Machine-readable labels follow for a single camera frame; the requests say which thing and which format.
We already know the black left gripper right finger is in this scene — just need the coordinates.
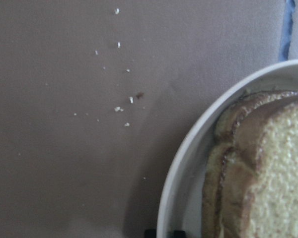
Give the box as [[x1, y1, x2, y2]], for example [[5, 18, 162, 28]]
[[168, 230, 186, 238]]

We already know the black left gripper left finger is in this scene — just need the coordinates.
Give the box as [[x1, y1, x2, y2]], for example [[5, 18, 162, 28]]
[[144, 229, 156, 238]]

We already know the round white plate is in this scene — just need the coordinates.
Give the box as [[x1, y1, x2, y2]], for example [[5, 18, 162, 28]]
[[156, 59, 298, 238]]

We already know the bread slice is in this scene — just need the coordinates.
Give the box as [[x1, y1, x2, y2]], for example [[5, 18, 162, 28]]
[[202, 90, 298, 238], [222, 97, 298, 238]]

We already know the bread slice on plate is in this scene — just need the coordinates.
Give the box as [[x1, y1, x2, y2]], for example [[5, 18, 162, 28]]
[[202, 90, 298, 238]]

